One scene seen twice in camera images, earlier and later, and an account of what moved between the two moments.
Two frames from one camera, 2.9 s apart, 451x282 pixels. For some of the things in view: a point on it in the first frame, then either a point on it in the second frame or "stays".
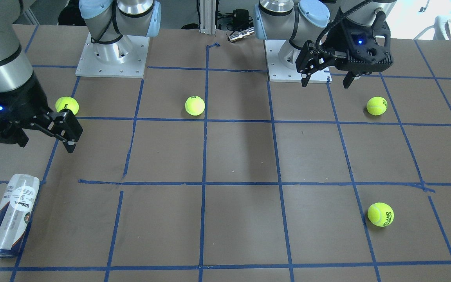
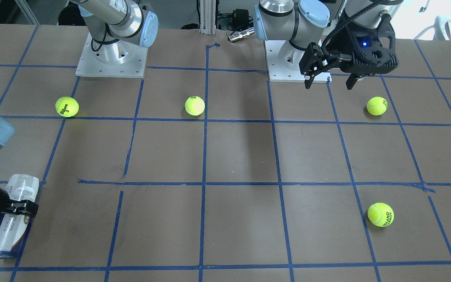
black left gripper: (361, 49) stays
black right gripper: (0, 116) → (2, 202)
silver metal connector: (247, 32) stays
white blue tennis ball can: (4, 238) stays
